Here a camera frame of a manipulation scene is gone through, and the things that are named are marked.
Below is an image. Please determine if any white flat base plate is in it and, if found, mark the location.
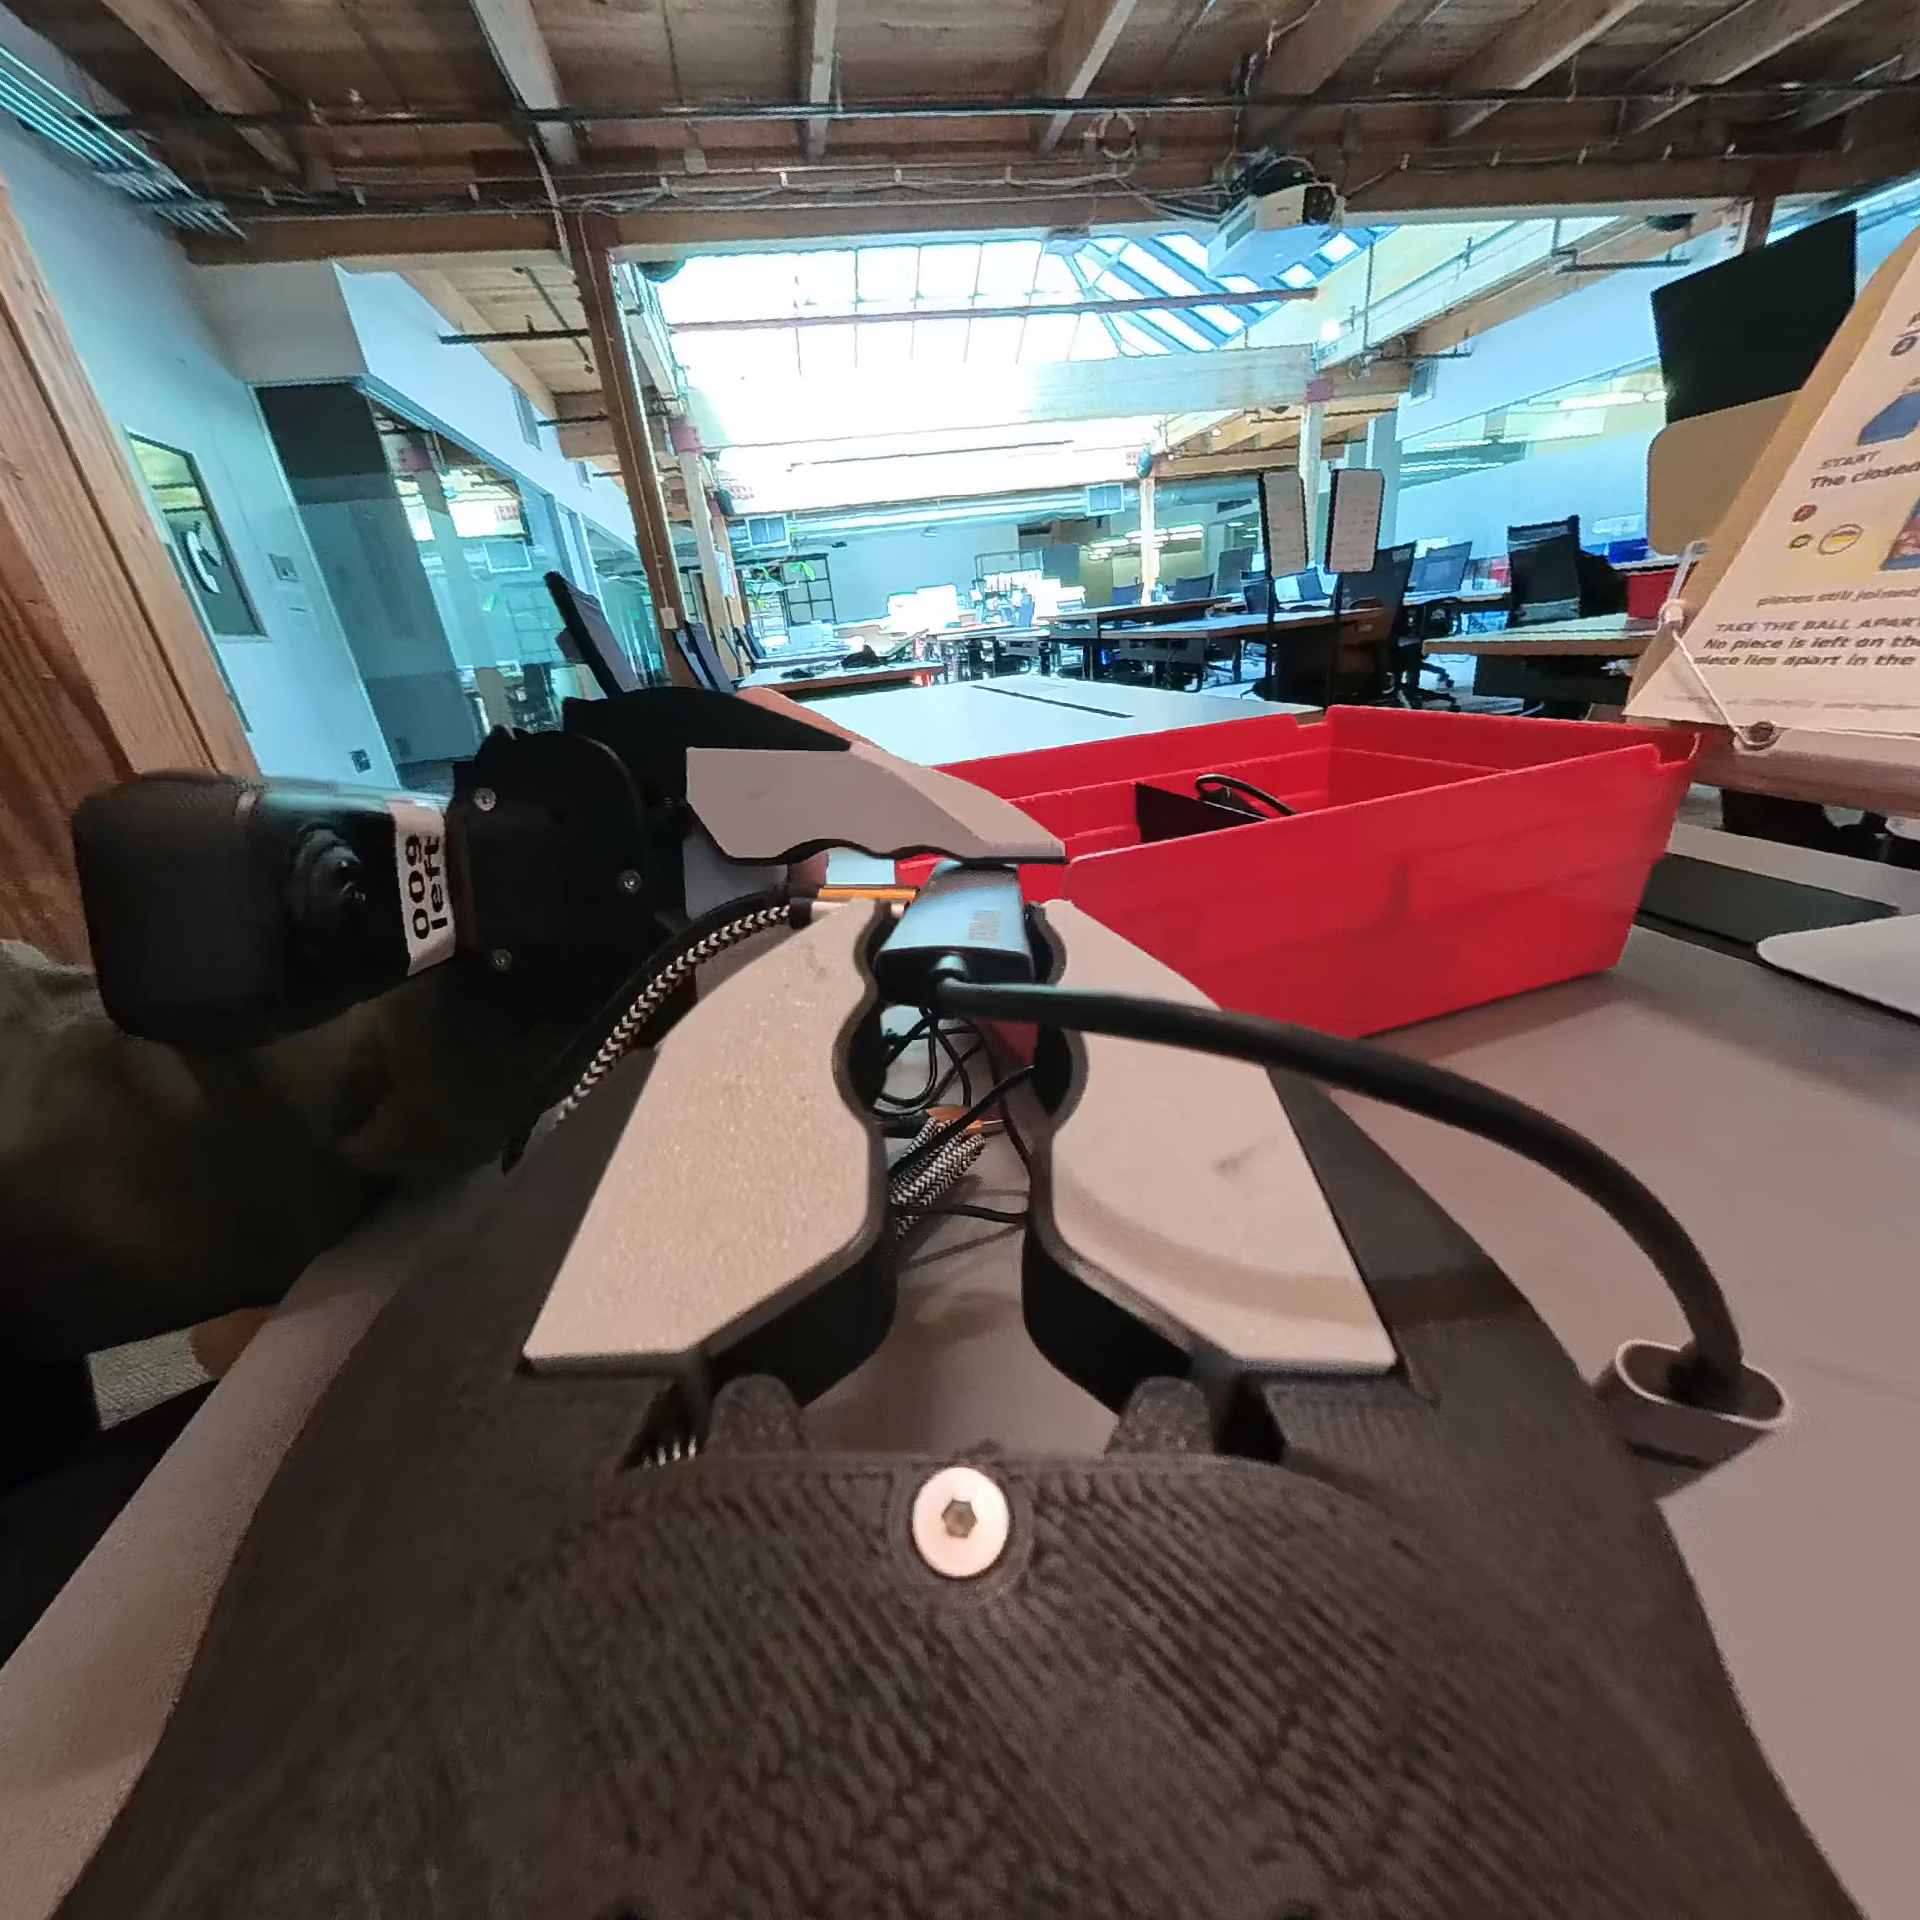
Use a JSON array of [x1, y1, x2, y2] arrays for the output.
[[1755, 913, 1920, 1025]]

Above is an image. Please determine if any thick black cable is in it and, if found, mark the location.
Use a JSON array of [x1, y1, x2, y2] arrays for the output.
[[923, 959, 1791, 1470]]

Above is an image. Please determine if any person's left forearm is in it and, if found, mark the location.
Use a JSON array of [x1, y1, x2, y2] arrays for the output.
[[0, 941, 528, 1360]]

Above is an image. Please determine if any row of office desks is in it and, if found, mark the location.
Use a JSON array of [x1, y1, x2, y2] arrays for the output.
[[734, 510, 1682, 714]]

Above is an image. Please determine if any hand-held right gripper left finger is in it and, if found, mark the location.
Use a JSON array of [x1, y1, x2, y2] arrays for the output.
[[516, 900, 903, 1398]]

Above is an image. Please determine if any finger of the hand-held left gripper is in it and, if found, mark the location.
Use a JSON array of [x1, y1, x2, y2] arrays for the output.
[[683, 741, 1070, 870]]

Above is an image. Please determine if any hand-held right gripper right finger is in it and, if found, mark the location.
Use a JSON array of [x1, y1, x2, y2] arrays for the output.
[[1021, 896, 1405, 1416]]

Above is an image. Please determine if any thin black usb-c cable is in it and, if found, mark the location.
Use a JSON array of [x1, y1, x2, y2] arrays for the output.
[[877, 1001, 1077, 1224]]

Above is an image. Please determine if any black white braided cable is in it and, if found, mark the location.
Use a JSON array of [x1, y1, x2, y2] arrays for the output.
[[503, 884, 992, 1239]]

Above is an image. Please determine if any wooden door frame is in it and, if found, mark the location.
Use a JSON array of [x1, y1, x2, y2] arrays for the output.
[[0, 186, 260, 962]]

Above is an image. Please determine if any ceiling projector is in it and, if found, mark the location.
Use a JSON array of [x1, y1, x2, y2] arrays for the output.
[[1204, 182, 1341, 282]]

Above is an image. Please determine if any white long table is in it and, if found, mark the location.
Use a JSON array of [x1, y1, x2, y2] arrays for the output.
[[742, 672, 1323, 770]]

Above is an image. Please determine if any dark grey usb hub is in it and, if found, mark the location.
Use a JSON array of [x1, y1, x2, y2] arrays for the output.
[[874, 865, 1056, 988]]

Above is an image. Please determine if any red plastic bin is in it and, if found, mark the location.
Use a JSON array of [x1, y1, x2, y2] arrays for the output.
[[897, 704, 1704, 1040]]

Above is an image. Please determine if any printed instruction sheet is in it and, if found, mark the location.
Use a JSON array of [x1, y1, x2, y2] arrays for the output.
[[1625, 270, 1920, 749]]

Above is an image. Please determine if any black monitor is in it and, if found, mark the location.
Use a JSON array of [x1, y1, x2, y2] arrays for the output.
[[1651, 209, 1863, 425]]

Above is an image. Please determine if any tan sheet stand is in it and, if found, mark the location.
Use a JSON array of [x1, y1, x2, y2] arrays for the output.
[[1647, 223, 1920, 820]]

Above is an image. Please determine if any wooden support post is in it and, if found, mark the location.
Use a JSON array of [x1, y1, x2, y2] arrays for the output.
[[567, 214, 696, 683]]

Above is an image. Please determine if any framed wall sign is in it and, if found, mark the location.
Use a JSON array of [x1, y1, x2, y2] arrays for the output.
[[127, 431, 268, 642]]

